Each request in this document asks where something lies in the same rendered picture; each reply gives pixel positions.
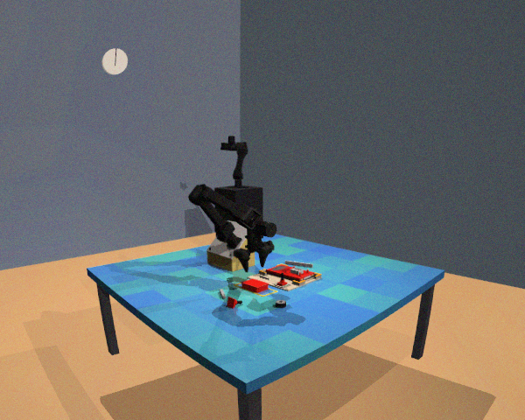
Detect white thin bar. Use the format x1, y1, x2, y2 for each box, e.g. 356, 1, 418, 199
285, 260, 313, 268

